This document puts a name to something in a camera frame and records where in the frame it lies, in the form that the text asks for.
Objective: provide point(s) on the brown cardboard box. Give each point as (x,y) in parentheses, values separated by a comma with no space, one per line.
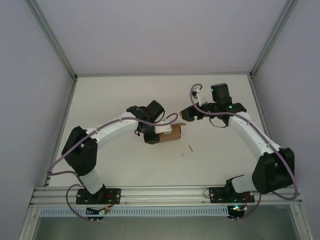
(172,137)

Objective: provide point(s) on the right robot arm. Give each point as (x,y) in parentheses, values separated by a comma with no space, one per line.
(250,135)

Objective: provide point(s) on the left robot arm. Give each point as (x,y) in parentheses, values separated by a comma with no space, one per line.
(112,130)

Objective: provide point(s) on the small cardboard scrap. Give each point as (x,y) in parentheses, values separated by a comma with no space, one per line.
(190,148)

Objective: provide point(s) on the grey metal panel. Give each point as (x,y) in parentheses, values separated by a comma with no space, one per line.
(162,228)

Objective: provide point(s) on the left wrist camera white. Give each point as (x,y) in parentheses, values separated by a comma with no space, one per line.
(163,128)

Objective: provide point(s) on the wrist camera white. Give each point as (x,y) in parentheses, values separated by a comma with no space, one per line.
(202,98)
(163,128)

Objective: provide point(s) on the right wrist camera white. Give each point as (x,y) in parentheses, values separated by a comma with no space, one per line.
(202,98)

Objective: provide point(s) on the rear aluminium frame bar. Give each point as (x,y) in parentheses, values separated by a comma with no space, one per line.
(162,74)

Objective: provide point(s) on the right aluminium side rail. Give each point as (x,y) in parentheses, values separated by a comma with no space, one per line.
(262,120)

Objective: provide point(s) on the aluminium side rail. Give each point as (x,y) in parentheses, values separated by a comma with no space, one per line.
(262,120)
(66,120)

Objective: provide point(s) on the right aluminium frame post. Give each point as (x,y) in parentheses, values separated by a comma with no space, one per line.
(272,37)

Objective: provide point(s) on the aluminium frame post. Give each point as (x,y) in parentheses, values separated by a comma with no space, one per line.
(50,37)
(272,37)

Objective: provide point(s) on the aluminium mounting rail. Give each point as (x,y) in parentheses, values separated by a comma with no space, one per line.
(162,196)

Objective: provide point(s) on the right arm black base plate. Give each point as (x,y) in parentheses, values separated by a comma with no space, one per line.
(217,195)

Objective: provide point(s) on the left aluminium side rail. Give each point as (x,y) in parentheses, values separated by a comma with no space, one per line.
(66,120)

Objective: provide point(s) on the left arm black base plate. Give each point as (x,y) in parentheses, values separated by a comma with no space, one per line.
(112,193)

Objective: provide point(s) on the left aluminium frame post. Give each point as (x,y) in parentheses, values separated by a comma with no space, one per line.
(50,37)

